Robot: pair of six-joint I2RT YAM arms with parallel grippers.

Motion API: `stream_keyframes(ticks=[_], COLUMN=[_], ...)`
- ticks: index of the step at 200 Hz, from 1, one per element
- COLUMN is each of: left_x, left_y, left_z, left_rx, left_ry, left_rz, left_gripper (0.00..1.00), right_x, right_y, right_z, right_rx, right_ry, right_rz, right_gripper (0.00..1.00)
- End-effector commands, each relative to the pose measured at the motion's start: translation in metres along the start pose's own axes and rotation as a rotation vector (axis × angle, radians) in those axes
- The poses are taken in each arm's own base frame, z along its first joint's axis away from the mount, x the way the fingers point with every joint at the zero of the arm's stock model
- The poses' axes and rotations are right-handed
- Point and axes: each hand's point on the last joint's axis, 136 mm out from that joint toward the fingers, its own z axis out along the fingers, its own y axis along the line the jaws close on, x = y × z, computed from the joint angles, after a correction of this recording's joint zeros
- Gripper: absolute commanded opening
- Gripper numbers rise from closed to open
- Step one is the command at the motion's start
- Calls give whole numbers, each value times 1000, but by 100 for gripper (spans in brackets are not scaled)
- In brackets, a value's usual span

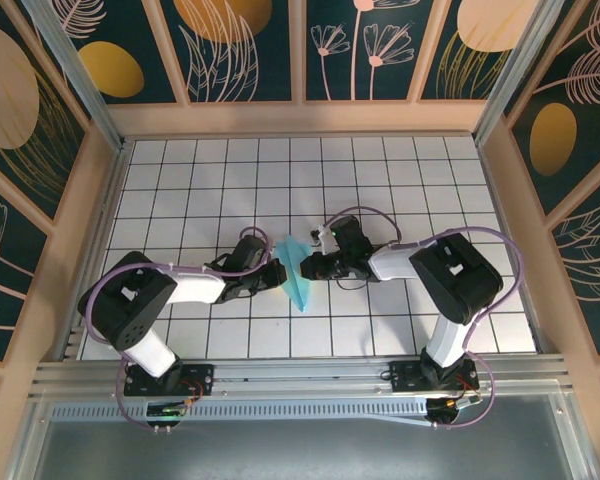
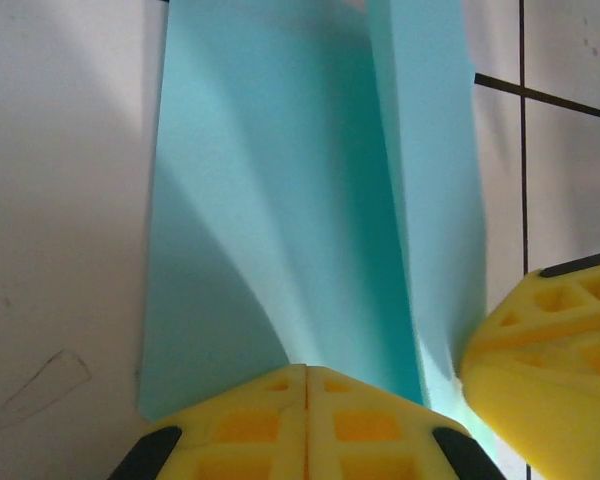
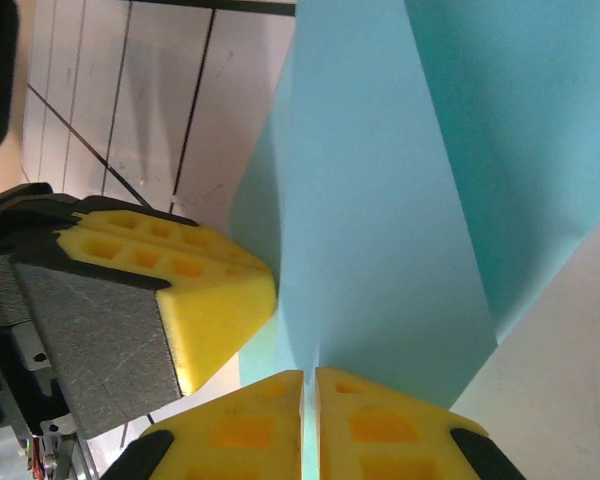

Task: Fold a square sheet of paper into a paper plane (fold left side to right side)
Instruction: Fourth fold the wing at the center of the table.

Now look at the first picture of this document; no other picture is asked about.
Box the light blue paper sheet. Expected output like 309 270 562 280
274 234 314 314

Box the grey metal sheet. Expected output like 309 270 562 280
9 392 599 480

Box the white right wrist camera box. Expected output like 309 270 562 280
311 225 337 252

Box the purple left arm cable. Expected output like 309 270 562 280
82 225 274 432

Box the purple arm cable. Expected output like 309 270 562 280
322 205 527 431
82 225 274 432

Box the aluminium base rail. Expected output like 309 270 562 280
29 353 571 401

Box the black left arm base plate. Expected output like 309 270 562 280
123 363 215 397

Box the slotted grey cable duct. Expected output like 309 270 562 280
49 394 434 427

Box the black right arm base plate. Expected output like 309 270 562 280
388 359 480 394

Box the aluminium side rail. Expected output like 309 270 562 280
59 139 134 361

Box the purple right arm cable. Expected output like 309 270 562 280
322 205 527 431

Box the aluminium corner post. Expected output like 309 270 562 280
22 0 129 151
472 0 581 146

